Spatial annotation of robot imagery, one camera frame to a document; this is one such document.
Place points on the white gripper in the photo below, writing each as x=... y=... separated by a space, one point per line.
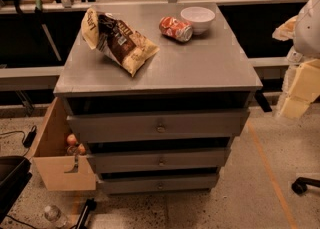
x=308 y=31

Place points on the grey bottom drawer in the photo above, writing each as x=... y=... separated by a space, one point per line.
x=160 y=183

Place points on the grey drawer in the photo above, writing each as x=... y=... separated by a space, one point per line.
x=160 y=183
x=118 y=162
x=122 y=127

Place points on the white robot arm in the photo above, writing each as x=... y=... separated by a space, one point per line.
x=306 y=38

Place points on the grey top drawer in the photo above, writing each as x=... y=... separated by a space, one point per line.
x=122 y=127

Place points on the grey middle drawer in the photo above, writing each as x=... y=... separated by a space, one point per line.
x=118 y=162

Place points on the grey drawer cabinet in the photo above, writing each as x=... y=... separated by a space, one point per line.
x=210 y=72

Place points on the white bowl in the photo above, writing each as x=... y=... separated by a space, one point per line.
x=200 y=18

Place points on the black chair caster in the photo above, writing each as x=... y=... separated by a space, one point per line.
x=300 y=185

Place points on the red soda can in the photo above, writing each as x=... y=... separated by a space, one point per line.
x=176 y=29

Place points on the yellow brown chip bag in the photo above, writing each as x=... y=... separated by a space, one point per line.
x=117 y=40

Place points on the red apple lower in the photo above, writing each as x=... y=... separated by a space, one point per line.
x=81 y=149

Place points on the red apple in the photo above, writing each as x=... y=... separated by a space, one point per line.
x=81 y=149
x=71 y=140

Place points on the red apple upper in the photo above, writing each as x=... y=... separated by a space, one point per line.
x=71 y=140

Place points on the black clamp tool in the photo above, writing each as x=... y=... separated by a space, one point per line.
x=90 y=205

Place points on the wooden side box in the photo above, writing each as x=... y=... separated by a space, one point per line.
x=58 y=170

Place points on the black power adapter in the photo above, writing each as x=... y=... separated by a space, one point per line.
x=30 y=137

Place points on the clear plastic water bottle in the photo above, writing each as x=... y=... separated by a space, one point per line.
x=54 y=215

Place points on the black bin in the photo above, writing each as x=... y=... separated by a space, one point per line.
x=14 y=176

